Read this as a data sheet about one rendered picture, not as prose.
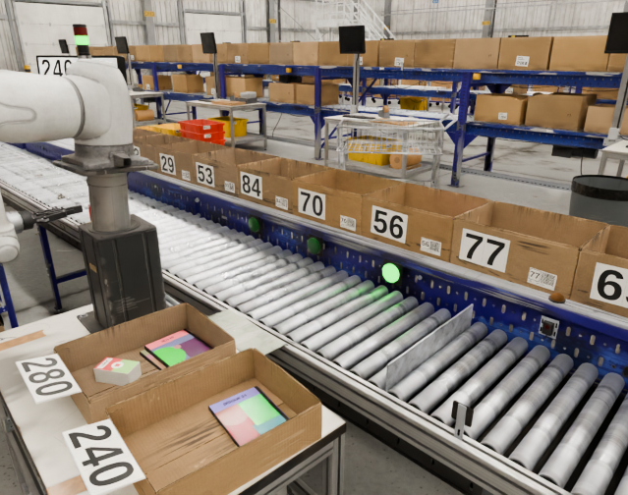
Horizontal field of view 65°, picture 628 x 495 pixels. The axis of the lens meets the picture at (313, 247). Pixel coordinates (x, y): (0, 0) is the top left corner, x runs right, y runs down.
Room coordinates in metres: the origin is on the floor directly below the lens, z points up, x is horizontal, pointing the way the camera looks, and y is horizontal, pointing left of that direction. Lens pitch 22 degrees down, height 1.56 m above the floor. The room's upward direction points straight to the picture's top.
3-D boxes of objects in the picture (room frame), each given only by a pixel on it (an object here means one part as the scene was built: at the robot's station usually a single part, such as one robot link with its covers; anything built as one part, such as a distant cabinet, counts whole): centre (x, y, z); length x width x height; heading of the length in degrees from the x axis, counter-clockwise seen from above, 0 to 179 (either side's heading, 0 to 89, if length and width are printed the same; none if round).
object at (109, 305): (1.39, 0.59, 0.91); 0.26 x 0.26 x 0.33; 42
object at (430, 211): (1.79, -0.43, 0.96); 0.39 x 0.29 x 0.17; 46
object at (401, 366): (1.23, -0.35, 0.76); 0.46 x 0.01 x 0.09; 136
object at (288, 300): (1.61, 0.05, 0.72); 0.52 x 0.05 x 0.05; 136
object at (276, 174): (2.33, 0.13, 0.96); 0.39 x 0.29 x 0.17; 46
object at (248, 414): (0.92, 0.14, 0.76); 0.19 x 0.14 x 0.02; 36
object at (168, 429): (0.86, 0.21, 0.80); 0.38 x 0.28 x 0.10; 129
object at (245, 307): (1.66, 0.09, 0.72); 0.52 x 0.05 x 0.05; 136
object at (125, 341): (1.10, 0.44, 0.80); 0.38 x 0.28 x 0.10; 131
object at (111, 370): (1.08, 0.51, 0.78); 0.10 x 0.06 x 0.05; 77
